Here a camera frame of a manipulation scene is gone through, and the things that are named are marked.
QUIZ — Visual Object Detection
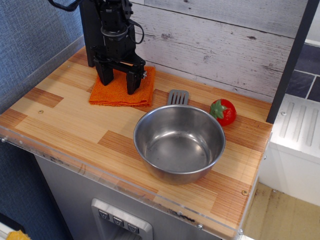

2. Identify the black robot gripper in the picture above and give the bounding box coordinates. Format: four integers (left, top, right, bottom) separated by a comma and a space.
91, 28, 147, 95

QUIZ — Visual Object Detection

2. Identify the orange cloth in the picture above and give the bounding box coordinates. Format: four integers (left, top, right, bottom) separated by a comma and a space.
89, 66, 156, 107

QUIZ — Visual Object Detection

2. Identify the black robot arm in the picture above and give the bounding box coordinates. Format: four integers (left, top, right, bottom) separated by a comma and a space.
91, 0, 147, 95

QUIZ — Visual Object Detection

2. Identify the stainless steel pot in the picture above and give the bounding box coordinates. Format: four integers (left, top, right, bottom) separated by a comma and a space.
133, 104, 226, 185

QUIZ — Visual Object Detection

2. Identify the grey slotted spatula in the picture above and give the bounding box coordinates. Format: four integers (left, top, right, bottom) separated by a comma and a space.
167, 89, 189, 105

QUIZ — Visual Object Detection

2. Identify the red toy strawberry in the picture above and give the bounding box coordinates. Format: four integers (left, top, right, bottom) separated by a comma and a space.
209, 98, 237, 127

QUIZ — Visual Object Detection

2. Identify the grey control panel with buttons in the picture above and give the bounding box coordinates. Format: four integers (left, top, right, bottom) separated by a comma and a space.
91, 198, 154, 240

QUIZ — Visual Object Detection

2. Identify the yellow object bottom left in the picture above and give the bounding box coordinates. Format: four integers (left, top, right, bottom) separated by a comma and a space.
6, 230, 31, 240

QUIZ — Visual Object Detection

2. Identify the white ribbed cabinet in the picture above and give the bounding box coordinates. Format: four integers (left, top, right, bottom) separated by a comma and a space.
259, 94, 320, 206

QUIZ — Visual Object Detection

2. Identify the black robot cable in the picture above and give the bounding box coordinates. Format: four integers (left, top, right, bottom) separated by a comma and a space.
47, 0, 145, 45

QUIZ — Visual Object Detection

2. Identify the dark grey right post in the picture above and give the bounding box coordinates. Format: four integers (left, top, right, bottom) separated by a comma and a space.
266, 0, 320, 124

